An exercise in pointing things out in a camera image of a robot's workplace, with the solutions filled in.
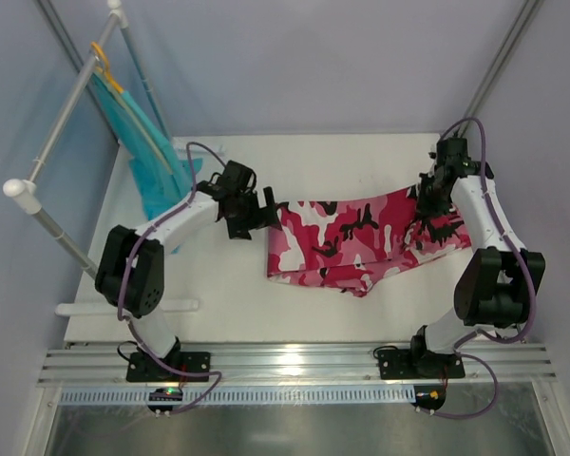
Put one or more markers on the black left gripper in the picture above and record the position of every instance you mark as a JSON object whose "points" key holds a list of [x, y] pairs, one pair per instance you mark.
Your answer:
{"points": [[257, 216]]}

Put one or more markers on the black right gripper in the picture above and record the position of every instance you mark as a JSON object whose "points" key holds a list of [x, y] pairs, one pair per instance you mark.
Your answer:
{"points": [[430, 201]]}

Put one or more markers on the pink camouflage trousers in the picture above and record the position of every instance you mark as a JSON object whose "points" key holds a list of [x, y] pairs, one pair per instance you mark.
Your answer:
{"points": [[350, 245]]}

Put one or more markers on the clear green hanger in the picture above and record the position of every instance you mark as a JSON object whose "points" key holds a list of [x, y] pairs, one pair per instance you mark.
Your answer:
{"points": [[132, 126]]}

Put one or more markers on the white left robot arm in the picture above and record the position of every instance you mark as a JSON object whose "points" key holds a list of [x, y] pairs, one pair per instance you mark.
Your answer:
{"points": [[131, 274]]}

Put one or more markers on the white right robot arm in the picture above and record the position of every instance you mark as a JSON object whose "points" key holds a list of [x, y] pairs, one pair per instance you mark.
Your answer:
{"points": [[496, 293]]}

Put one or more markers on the orange plastic hanger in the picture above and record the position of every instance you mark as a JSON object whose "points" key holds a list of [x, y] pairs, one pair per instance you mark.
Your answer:
{"points": [[104, 67]]}

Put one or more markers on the turquoise t-shirt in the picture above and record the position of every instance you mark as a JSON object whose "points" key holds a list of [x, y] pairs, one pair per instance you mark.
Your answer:
{"points": [[173, 205]]}

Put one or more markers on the aluminium frame rail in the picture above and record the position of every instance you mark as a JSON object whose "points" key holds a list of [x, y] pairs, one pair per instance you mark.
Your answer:
{"points": [[94, 364]]}

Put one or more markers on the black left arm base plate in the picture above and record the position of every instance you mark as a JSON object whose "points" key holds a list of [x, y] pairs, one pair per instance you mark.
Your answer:
{"points": [[185, 367]]}

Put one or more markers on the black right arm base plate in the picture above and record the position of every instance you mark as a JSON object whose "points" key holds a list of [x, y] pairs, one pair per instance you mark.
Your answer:
{"points": [[407, 364]]}

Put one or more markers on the grey slotted cable duct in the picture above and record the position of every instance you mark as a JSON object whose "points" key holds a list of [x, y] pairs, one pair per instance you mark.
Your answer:
{"points": [[239, 395]]}

